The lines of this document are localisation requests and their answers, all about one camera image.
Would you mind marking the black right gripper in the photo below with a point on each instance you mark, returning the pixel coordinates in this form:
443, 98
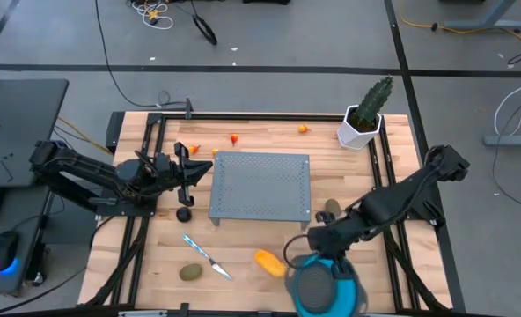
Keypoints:
331, 240

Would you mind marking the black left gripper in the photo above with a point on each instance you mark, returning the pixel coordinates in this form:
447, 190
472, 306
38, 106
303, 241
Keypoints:
172, 174

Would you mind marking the small orange fruit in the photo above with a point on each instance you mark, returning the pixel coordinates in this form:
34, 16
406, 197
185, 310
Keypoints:
303, 128
193, 149

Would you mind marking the small yellow-orange fruit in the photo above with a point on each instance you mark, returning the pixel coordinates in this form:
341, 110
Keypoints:
215, 152

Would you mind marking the blue grey collapsible bowl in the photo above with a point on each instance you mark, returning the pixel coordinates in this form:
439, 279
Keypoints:
353, 290

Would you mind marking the black plum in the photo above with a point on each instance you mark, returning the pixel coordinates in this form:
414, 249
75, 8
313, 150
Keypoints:
184, 214

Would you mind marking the small red fruit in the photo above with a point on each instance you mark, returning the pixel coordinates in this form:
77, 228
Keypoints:
234, 139

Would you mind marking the brown kiwi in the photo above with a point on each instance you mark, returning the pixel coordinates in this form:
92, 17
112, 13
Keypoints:
332, 206
190, 272

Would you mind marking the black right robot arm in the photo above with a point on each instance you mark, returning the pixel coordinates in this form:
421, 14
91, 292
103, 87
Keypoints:
401, 193

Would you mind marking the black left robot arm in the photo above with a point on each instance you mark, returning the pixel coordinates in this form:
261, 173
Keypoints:
80, 169

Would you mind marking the grey perforated metal stand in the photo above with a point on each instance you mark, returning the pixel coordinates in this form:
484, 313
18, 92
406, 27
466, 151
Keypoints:
260, 185

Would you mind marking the white plant pot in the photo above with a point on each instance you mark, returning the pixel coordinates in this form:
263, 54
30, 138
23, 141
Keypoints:
353, 136

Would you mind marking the green cactus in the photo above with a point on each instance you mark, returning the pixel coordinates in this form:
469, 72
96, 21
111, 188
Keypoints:
372, 99

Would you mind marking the black desk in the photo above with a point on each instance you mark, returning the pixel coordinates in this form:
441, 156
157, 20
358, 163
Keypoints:
23, 127

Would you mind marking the black hex key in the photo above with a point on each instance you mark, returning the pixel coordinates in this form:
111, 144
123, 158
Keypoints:
9, 171

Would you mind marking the black computer mouse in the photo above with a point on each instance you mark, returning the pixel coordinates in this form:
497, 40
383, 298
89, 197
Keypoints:
4, 248

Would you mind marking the grey desk foot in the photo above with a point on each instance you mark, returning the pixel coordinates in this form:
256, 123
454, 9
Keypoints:
513, 140

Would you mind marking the grey desk leg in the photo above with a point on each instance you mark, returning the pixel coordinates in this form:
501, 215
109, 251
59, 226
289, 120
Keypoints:
485, 19

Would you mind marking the black frame bracket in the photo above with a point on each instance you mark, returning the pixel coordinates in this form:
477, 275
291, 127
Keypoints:
188, 108

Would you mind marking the black aluminium table frame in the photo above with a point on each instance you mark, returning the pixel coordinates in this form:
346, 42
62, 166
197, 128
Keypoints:
265, 117

